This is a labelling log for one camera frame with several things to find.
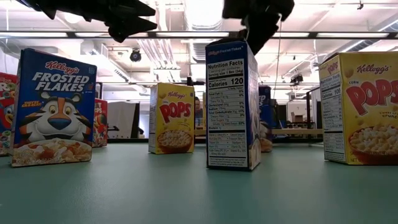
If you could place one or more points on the black ceiling fixture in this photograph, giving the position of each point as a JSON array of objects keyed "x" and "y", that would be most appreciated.
[{"x": 297, "y": 79}]

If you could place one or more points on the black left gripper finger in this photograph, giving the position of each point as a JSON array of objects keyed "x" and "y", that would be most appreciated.
[
  {"x": 136, "y": 9},
  {"x": 130, "y": 29}
]

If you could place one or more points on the brown cardboard box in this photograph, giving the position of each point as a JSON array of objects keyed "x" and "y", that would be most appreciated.
[{"x": 297, "y": 118}]

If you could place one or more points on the wooden shelf with black frame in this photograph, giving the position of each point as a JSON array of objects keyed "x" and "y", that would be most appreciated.
[{"x": 295, "y": 132}]

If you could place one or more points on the white partition board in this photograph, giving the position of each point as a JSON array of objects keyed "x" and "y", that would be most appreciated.
[{"x": 121, "y": 119}]

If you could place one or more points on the red Froot Loops cereal box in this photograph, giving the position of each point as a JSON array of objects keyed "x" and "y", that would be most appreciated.
[
  {"x": 6, "y": 102},
  {"x": 101, "y": 124}
]

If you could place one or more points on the ribbed silver ventilation duct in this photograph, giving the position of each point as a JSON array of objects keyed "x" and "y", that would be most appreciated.
[{"x": 199, "y": 51}]

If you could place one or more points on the black overhead frame beam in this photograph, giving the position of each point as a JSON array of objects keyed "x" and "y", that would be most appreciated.
[{"x": 46, "y": 35}]

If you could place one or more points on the black ceiling spotlight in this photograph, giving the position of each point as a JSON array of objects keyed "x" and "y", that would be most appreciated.
[{"x": 135, "y": 56}]

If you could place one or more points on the person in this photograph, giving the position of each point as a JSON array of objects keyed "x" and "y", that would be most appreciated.
[{"x": 198, "y": 107}]

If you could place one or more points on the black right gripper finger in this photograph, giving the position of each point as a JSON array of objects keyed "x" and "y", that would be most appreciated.
[{"x": 261, "y": 31}]

